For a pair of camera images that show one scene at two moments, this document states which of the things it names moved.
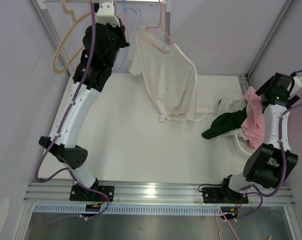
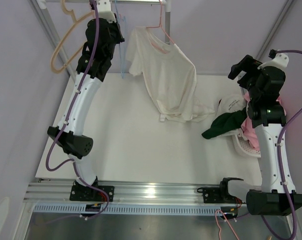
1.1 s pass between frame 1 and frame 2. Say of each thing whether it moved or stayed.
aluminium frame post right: stayed
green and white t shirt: stayed
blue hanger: moved
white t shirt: stayed
